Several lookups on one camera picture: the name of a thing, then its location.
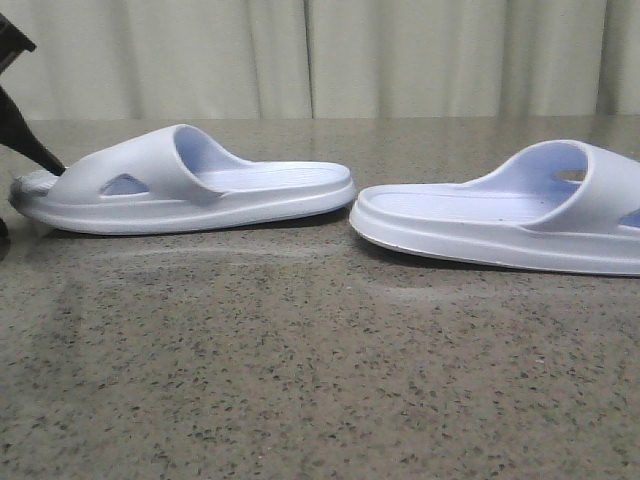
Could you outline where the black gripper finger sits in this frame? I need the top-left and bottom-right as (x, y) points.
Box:
(0, 219), (9, 260)

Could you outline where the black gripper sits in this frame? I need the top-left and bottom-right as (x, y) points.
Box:
(0, 14), (66, 176)

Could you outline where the light blue slipper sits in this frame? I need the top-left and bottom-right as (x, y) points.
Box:
(9, 125), (356, 235)
(350, 140), (639, 276)

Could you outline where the beige pleated curtain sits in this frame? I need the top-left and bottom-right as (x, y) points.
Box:
(1, 1), (639, 120)

